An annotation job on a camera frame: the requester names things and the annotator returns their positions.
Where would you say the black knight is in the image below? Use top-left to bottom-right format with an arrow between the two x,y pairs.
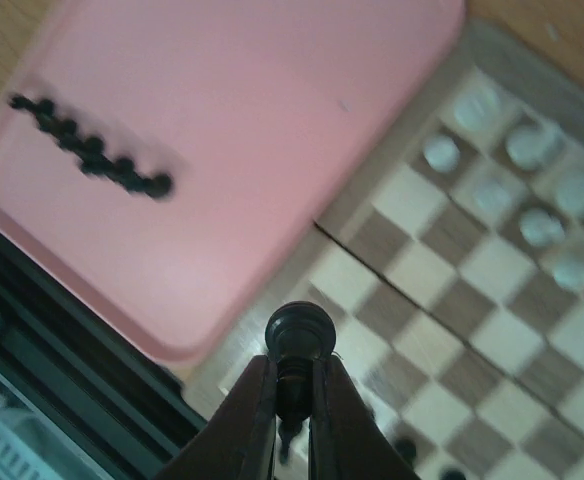
30,98 -> 60,136

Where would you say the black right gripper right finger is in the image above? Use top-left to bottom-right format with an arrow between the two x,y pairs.
308,355 -> 417,480

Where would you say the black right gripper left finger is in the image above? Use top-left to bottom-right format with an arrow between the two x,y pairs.
156,355 -> 277,480

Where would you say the black bishop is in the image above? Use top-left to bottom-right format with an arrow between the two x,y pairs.
55,118 -> 99,153
265,301 -> 336,464

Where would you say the black aluminium frame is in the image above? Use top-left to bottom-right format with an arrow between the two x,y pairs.
0,234 -> 205,479

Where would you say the white chess piece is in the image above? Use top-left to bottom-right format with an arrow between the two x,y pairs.
505,125 -> 564,171
453,89 -> 502,131
422,135 -> 461,173
554,170 -> 584,218
551,253 -> 584,293
519,208 -> 566,248

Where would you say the black king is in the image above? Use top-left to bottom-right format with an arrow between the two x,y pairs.
119,171 -> 173,200

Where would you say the black queen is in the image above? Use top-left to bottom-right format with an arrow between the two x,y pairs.
76,136 -> 135,181

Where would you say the black pawn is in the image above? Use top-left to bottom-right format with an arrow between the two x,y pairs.
439,467 -> 466,480
393,437 -> 417,467

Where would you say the wooden chess board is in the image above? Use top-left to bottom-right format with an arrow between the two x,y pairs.
184,21 -> 584,479

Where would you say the black rook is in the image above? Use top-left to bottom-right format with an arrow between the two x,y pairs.
8,94 -> 36,112

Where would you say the pink plastic tray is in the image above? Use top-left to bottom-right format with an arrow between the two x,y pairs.
0,1 -> 465,365

